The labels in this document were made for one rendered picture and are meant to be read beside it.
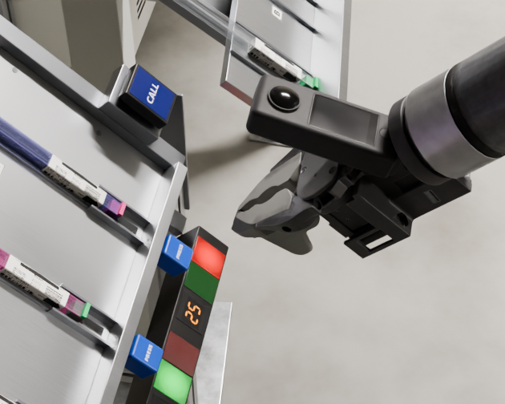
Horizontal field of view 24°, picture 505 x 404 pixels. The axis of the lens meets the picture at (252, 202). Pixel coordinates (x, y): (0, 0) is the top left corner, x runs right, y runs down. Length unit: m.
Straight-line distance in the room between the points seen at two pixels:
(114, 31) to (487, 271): 0.91
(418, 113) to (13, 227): 0.34
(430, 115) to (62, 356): 0.35
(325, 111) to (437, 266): 1.09
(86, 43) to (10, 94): 0.26
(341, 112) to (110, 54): 0.45
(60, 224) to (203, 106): 1.19
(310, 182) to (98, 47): 0.43
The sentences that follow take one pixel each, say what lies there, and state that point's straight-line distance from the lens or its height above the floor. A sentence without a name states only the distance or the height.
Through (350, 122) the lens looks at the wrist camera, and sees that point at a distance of 0.88.
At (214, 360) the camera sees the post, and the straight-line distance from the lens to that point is 1.81.
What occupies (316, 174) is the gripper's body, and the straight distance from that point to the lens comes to 0.91.
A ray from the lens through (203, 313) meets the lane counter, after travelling 1.08.
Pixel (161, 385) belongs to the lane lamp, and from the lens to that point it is 1.02.
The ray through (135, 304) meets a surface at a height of 0.73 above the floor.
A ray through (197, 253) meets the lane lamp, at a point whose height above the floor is 0.67.
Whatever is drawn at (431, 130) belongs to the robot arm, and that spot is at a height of 0.94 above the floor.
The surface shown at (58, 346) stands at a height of 0.75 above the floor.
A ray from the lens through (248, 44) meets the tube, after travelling 1.13.
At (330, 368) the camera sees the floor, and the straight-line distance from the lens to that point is 1.82.
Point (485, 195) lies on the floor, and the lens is 2.06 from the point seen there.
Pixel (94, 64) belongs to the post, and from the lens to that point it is 1.29.
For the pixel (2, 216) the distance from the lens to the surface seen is 0.97.
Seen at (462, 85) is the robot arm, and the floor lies 0.97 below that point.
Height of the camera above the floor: 1.54
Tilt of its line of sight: 50 degrees down
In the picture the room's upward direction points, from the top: straight up
